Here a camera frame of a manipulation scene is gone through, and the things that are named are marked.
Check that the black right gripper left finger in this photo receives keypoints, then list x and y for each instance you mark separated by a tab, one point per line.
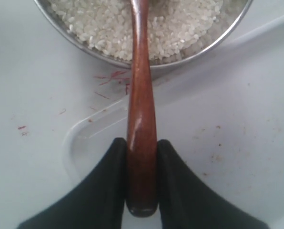
96	203

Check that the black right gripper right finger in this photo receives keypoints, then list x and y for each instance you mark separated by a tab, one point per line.
185	202

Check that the brown wooden spoon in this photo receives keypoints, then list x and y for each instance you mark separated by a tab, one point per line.
141	156

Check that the steel bowl of rice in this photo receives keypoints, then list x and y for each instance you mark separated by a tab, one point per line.
232	12

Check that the white rectangular tray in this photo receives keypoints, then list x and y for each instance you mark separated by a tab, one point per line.
225	118

